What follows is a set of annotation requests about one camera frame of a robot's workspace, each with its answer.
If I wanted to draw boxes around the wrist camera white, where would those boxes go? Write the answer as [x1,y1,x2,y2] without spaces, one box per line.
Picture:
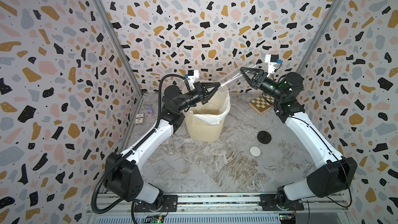
[184,69,200,88]
[264,55,282,75]

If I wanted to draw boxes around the white jar lid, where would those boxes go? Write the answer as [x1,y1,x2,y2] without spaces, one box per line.
[249,146,261,157]

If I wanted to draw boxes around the black corrugated cable conduit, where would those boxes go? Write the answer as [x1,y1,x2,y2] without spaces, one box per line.
[91,74,191,215]

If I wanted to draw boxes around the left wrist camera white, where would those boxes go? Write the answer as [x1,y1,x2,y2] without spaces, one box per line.
[184,69,200,88]

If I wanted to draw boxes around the cream ribbed trash bin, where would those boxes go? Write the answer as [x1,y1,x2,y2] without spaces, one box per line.
[184,117,226,142]

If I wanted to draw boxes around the white lid tea jar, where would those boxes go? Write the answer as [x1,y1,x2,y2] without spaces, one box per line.
[165,142,176,155]

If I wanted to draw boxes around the clear plastic jar lid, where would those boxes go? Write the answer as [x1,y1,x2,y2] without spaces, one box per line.
[246,134,256,142]

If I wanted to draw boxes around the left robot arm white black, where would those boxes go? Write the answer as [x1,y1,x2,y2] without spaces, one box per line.
[100,82,221,209]

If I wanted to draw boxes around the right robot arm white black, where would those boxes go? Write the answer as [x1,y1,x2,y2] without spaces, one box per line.
[240,67,358,209]

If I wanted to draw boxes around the black jar lid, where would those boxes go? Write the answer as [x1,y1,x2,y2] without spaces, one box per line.
[257,131,272,144]

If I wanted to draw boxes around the wooden chessboard box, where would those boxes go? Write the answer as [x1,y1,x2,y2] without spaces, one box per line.
[249,95,274,115]

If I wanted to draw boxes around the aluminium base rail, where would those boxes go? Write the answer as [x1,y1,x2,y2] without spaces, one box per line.
[87,192,354,224]

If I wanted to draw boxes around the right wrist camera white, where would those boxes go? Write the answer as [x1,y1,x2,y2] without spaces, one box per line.
[264,55,282,75]

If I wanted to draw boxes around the small card box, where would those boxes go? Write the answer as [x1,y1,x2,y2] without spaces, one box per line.
[134,113,145,125]

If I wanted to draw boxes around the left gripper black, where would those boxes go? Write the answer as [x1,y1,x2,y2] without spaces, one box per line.
[176,84,220,115]

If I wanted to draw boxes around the white plastic bin liner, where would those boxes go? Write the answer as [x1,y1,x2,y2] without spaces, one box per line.
[183,87,231,125]

